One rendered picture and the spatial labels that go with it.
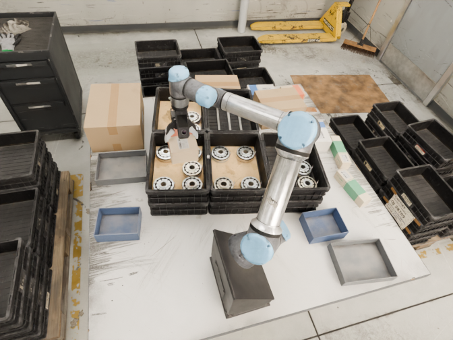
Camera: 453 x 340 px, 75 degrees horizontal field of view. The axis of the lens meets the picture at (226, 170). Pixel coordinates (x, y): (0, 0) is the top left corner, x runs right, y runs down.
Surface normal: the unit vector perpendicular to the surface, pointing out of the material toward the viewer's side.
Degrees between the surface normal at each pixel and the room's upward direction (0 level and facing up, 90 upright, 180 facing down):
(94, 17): 90
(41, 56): 90
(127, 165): 0
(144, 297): 0
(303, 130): 46
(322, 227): 0
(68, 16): 90
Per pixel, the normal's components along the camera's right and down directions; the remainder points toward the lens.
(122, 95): 0.09, -0.63
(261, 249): -0.43, 0.23
